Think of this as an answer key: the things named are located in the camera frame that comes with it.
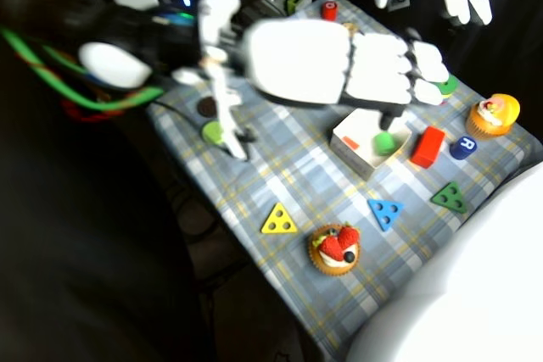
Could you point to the green cylinder with letter N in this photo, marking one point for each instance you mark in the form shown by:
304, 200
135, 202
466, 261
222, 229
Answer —
384, 144

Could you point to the red cylinder with letter O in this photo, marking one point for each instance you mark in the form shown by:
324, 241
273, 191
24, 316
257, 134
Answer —
329, 11

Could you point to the white paper box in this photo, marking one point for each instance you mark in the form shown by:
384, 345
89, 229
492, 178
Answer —
356, 160

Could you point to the blue cylinder with letter R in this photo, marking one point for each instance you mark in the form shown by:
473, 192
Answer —
462, 149

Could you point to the green adaptor plug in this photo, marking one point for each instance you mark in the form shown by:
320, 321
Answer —
293, 3

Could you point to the white power strip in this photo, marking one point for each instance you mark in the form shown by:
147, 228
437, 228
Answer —
273, 2

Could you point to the brown sandwich cookie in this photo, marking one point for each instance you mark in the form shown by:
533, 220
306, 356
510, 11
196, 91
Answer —
206, 107

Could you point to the green sandwich cookie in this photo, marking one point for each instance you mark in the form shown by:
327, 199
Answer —
212, 133

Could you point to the blue plaid tablecloth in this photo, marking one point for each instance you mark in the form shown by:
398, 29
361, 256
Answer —
305, 192

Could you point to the red rectangular block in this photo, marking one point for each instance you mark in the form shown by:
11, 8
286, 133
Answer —
427, 146

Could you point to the yellow triangle block with holes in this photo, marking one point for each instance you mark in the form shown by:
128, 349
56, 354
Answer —
279, 221

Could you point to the blue triangle block with holes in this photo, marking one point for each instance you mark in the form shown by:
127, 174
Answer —
385, 213

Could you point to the toy cupcake with strawberries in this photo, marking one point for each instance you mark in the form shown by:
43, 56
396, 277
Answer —
335, 249

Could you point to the toy cupcake with yellow topping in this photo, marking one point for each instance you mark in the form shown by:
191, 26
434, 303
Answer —
492, 118

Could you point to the green triangle block with holes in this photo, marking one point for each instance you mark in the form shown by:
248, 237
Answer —
449, 198

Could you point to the white robot body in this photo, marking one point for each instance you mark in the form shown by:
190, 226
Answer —
466, 285

